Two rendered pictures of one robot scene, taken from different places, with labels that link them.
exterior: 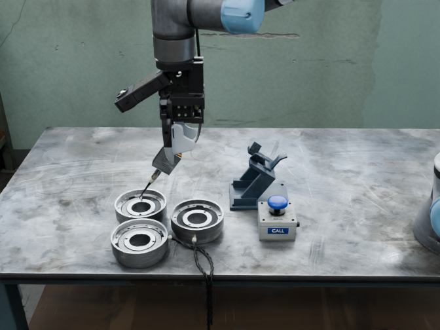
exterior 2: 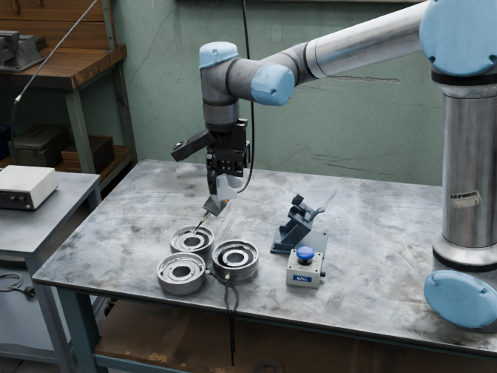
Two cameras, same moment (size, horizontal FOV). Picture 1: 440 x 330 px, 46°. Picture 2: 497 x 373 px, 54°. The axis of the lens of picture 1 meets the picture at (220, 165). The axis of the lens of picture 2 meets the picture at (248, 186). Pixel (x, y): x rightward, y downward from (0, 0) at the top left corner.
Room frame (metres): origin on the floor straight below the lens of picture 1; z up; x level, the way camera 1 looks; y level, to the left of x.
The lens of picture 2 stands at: (0.00, -0.20, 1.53)
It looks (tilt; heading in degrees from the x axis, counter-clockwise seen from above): 30 degrees down; 14
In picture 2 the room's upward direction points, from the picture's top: 2 degrees counter-clockwise
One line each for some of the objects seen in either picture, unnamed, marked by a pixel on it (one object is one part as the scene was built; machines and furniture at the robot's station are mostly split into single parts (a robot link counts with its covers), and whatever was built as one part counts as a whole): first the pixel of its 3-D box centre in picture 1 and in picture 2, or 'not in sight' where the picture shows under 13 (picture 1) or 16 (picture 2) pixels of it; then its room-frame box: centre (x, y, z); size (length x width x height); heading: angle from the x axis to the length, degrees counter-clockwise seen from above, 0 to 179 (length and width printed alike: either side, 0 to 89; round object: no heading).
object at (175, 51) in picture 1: (174, 46); (221, 109); (0.91, 0.08, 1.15); 0.08 x 0.08 x 0.05
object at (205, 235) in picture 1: (197, 221); (235, 260); (0.83, 0.04, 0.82); 0.10 x 0.10 x 0.04
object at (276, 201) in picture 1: (277, 209); (305, 258); (0.83, -0.11, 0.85); 0.04 x 0.04 x 0.05
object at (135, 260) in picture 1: (140, 243); (181, 274); (0.77, 0.15, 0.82); 0.10 x 0.10 x 0.04
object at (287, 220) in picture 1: (279, 220); (307, 268); (0.83, -0.12, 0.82); 0.08 x 0.07 x 0.05; 89
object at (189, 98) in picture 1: (180, 90); (226, 146); (0.91, 0.07, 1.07); 0.09 x 0.08 x 0.12; 90
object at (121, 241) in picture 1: (140, 243); (181, 274); (0.77, 0.15, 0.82); 0.08 x 0.08 x 0.02
